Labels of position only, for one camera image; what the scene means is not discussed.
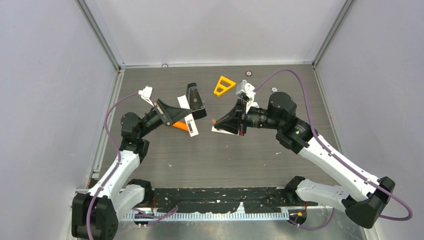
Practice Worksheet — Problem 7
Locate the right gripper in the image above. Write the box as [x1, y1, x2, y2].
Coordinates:
[215, 97, 282, 136]

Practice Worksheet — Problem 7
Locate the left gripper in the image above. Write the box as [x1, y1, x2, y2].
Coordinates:
[138, 99, 191, 138]

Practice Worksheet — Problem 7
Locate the long white box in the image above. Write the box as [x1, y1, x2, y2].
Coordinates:
[177, 95, 199, 137]

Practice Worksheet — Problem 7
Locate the white box sleeve cover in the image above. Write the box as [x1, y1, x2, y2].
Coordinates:
[211, 126, 239, 136]

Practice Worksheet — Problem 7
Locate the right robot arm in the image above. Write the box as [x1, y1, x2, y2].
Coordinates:
[212, 92, 395, 229]

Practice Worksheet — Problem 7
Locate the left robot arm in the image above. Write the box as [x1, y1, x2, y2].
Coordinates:
[71, 96, 192, 240]

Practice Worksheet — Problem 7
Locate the orange toy microphone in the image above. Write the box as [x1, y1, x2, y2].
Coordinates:
[172, 121, 190, 132]

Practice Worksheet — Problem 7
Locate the black metronome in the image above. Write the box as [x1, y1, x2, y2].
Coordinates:
[185, 82, 207, 120]

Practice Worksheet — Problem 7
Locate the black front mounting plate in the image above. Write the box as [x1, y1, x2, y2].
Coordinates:
[137, 187, 305, 214]

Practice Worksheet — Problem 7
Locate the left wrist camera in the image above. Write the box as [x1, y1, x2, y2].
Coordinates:
[138, 86, 155, 107]

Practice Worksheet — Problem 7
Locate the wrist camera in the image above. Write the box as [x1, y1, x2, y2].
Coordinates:
[138, 86, 155, 107]
[236, 79, 259, 113]

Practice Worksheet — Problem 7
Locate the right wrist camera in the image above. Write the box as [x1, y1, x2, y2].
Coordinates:
[236, 79, 259, 113]

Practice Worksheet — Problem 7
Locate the yellow triangle bracket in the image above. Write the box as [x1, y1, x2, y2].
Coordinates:
[213, 75, 236, 97]

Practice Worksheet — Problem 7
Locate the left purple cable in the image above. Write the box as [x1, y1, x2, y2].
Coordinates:
[85, 92, 180, 240]

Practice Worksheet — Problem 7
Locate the purple cable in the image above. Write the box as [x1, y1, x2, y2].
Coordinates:
[85, 92, 180, 240]
[253, 68, 414, 231]

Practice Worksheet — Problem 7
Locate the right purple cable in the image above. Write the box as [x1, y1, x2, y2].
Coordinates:
[253, 68, 414, 231]

